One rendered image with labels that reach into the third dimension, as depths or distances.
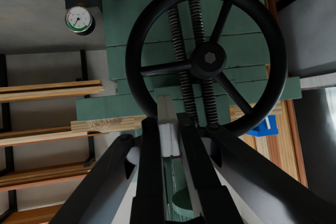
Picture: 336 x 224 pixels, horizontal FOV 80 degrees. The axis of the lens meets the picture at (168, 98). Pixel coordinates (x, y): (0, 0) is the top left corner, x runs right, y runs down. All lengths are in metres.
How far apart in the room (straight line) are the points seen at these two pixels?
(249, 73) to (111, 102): 0.37
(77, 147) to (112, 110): 2.56
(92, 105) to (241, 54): 0.42
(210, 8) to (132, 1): 0.21
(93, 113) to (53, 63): 2.66
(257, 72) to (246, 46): 0.08
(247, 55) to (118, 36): 0.35
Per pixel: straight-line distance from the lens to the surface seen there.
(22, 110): 3.28
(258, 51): 0.61
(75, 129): 0.75
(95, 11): 0.60
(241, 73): 0.58
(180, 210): 0.72
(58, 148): 3.15
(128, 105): 0.54
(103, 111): 0.55
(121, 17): 0.59
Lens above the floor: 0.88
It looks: 2 degrees down
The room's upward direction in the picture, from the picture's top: 174 degrees clockwise
